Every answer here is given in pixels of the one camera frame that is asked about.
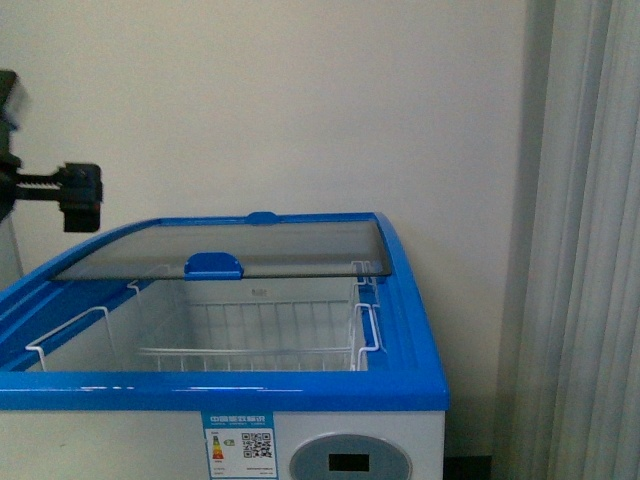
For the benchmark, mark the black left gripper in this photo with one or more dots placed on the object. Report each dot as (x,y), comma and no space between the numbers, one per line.
(77,188)

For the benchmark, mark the front sliding glass lid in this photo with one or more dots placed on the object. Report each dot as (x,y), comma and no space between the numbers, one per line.
(235,252)

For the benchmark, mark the white blue chest freezer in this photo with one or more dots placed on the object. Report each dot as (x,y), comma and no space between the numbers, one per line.
(147,425)

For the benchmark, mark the blue energy efficiency label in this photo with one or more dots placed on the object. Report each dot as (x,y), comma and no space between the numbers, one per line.
(240,445)

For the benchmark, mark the oval grey control panel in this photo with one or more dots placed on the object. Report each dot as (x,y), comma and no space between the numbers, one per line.
(349,456)

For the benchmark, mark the white pleated curtain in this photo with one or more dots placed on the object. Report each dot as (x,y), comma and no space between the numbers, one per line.
(567,402)

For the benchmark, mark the white wire freezer basket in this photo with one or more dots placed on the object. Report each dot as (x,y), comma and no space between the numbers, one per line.
(253,325)

